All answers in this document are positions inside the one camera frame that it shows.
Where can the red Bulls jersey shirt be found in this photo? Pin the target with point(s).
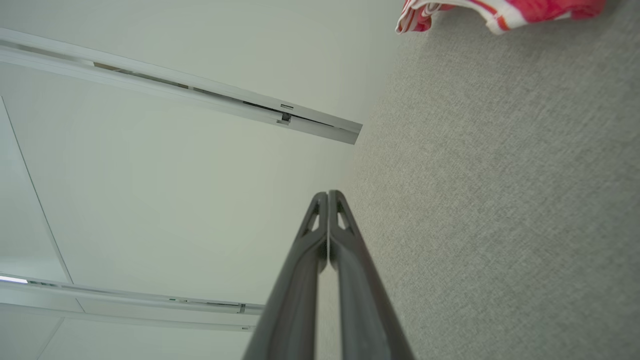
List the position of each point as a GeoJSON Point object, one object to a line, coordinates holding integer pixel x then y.
{"type": "Point", "coordinates": [540, 10]}

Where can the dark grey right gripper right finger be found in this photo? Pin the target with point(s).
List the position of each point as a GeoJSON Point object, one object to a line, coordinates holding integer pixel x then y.
{"type": "Point", "coordinates": [365, 310]}

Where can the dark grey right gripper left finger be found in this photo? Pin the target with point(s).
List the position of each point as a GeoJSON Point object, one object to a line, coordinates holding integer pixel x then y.
{"type": "Point", "coordinates": [295, 300]}

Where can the grey fabric sofa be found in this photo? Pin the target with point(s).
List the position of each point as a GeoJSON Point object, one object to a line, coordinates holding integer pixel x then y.
{"type": "Point", "coordinates": [500, 200]}

